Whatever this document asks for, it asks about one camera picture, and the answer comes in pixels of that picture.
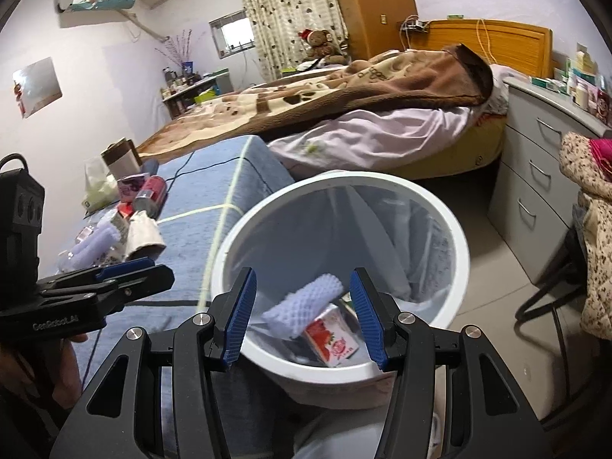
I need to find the white round bin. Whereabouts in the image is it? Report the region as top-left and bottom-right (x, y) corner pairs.
(210, 169), (472, 395)

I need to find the group of small bottles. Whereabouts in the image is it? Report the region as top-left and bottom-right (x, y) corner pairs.
(161, 64), (207, 97)

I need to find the charger with white cables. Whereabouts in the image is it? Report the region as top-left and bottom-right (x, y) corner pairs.
(399, 15), (430, 35)

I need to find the blue striped mat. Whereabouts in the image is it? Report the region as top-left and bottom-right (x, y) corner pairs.
(36, 135), (297, 386)

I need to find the vase with dry branches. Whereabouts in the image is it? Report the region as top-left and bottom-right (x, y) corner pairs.
(154, 29), (198, 77)

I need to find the wall poster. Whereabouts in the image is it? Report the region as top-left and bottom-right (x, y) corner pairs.
(12, 57), (64, 119)

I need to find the white air conditioner pipe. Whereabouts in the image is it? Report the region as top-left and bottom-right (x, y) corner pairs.
(114, 7), (171, 42)

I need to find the pale purple foam net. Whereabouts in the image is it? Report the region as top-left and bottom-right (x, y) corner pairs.
(72, 226), (121, 269)

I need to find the purple drink carton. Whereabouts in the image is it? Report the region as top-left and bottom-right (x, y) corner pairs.
(117, 173), (149, 202)

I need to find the red drink can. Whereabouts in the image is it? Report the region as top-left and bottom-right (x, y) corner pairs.
(134, 176), (168, 214)

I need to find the white foam fruit net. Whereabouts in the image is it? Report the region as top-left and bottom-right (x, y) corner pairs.
(262, 272), (345, 340)

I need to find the yellow cable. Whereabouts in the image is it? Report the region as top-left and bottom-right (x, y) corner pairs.
(477, 18), (496, 66)

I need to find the wooden bed frame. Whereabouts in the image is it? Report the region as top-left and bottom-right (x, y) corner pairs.
(397, 18), (554, 181)

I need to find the pink quilt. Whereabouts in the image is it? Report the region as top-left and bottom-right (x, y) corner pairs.
(268, 63), (522, 181)

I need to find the wooden wardrobe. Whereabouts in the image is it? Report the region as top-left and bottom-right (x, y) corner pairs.
(325, 0), (420, 61)

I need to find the person's left hand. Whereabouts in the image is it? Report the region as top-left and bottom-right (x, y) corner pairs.
(0, 332), (89, 412)

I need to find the brown paw print blanket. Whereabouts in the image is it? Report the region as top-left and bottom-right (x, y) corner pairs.
(136, 44), (493, 164)

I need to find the white paper cup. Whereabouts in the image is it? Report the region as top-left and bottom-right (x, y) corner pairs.
(125, 213), (166, 255)

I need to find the red strawberry drink carton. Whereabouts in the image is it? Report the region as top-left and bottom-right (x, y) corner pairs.
(302, 303), (361, 369)

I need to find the grey drawer cabinet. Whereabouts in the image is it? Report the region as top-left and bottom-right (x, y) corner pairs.
(488, 76), (612, 285)

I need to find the floral padded garment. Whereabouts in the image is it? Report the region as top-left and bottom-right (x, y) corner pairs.
(559, 131), (612, 341)

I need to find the clear plastic tissue bag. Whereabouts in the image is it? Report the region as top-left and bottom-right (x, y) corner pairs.
(83, 159), (120, 212)

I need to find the black metal chair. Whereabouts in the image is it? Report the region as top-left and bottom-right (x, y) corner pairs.
(514, 201), (594, 407)

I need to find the small window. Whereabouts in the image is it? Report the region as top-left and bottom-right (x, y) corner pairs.
(209, 12), (254, 59)

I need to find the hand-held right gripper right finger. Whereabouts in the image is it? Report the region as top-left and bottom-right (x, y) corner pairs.
(348, 267), (553, 459)

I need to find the group of medicine boxes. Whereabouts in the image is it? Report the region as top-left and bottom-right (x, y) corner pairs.
(531, 43), (612, 127)

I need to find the clear plastic bottle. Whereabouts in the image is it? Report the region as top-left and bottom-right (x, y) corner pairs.
(58, 224), (96, 274)

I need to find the heart print curtain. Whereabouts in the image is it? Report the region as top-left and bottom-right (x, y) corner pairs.
(235, 0), (350, 82)

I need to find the brown teddy bear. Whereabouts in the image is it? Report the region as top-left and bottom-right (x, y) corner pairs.
(298, 29), (346, 66)

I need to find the black cable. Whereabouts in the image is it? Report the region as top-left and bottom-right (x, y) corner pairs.
(164, 150), (231, 186)

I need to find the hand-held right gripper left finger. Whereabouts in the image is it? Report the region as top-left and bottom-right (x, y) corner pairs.
(57, 267), (259, 459)

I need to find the white desk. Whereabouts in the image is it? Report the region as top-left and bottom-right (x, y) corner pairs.
(160, 71), (235, 116)

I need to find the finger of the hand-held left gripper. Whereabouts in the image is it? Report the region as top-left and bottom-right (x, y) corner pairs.
(41, 267), (175, 309)
(38, 257), (156, 292)

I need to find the pink cloth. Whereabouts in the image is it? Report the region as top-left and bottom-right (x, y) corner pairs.
(589, 138), (612, 174)

